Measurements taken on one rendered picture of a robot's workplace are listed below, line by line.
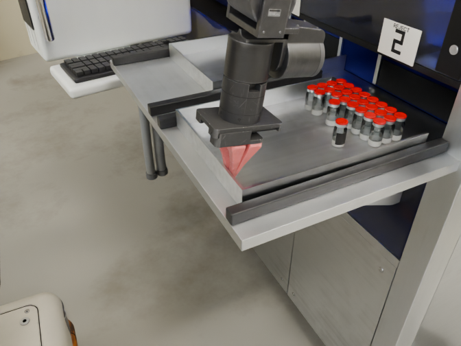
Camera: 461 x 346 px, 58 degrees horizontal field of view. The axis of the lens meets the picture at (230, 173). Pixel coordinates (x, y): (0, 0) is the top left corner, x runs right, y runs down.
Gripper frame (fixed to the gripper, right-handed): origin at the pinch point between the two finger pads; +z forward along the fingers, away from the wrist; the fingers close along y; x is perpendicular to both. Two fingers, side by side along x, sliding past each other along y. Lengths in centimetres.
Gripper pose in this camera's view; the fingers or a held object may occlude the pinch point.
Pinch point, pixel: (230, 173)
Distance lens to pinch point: 61.1
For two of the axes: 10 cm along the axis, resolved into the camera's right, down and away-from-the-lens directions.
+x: -4.5, -5.2, 7.3
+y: 8.9, -1.4, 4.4
